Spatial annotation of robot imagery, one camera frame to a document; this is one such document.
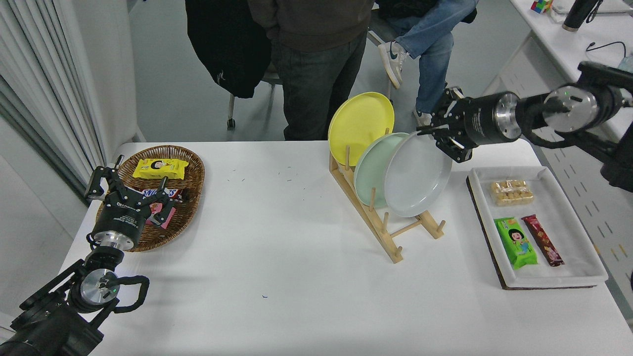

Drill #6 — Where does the Snickers chocolate bar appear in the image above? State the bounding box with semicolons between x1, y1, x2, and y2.
141;188;190;204

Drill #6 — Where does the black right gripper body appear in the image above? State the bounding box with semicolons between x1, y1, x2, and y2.
460;95;502;148

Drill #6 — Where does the pink snack pack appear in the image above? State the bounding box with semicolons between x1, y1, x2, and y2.
145;200;177;229

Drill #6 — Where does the white side table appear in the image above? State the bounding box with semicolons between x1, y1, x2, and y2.
460;0;633;248

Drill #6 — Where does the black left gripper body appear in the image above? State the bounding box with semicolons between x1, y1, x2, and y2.
92;194;150;241

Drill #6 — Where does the brown wicker basket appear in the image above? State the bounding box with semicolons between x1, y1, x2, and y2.
95;145;206;253

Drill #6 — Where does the seated person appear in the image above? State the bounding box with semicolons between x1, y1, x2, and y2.
373;0;479;127

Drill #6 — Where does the mint green plate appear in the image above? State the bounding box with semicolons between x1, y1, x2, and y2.
354;132;411;210

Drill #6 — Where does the dark red snack bar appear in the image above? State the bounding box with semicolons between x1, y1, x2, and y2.
521;214;565;267

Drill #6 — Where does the white flat device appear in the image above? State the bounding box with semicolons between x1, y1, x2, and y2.
551;0;633;14

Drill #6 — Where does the black jacket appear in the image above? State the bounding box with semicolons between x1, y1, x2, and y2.
185;0;273;99

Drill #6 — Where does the black cable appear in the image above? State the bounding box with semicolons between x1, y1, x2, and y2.
586;41;628;58

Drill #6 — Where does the standing person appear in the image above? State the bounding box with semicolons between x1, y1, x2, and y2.
247;0;376;141

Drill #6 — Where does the tan peanut bar pack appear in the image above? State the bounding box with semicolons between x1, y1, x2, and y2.
490;179;535;207

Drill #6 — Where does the green snack pack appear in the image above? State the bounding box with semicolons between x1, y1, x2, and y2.
494;218;538;270

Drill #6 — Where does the white tray with dark base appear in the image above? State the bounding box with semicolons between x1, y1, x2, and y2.
466;166;610;290

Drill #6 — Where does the yellow plate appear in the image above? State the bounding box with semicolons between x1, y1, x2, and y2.
328;92;395;167

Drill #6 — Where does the wooden plate rack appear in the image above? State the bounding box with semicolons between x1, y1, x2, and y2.
329;128;446;264

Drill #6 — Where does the grey metal chair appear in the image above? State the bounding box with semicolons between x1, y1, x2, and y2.
226;59;290;132

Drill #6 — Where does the yellow snack pack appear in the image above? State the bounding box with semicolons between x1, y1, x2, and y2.
132;158;190;180

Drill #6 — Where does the grey plate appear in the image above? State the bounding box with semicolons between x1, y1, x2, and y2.
384;131;453;219

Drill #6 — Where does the black bottle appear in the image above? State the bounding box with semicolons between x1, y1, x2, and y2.
562;0;603;32

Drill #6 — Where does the white curtain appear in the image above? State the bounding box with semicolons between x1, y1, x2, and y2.
0;0;107;198

